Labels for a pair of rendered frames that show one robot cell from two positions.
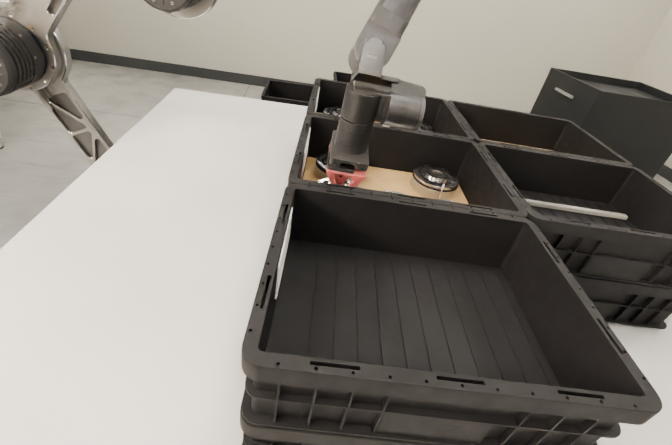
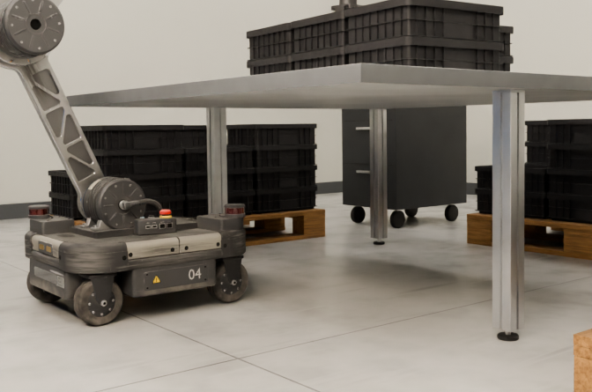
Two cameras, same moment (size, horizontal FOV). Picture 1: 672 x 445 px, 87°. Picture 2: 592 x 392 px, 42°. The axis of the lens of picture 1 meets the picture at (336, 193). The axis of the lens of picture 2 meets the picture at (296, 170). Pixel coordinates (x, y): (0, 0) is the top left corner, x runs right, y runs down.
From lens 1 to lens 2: 2.17 m
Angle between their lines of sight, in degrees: 41
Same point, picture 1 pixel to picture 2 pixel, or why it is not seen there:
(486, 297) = not seen: hidden behind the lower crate
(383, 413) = (444, 22)
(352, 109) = not seen: outside the picture
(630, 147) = (437, 114)
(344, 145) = (350, 0)
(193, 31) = not seen: outside the picture
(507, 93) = not seen: hidden behind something
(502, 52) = (255, 112)
